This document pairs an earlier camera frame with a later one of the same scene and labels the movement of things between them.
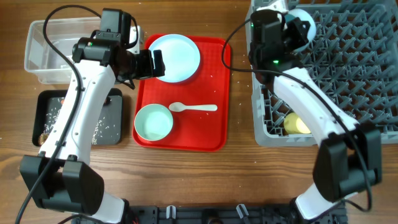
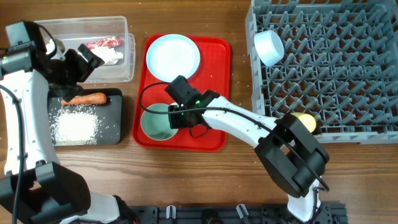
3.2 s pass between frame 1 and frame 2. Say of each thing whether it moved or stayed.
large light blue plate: stayed
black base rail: stayed
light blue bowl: moved
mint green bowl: moved
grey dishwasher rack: stayed
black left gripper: moved
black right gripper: moved
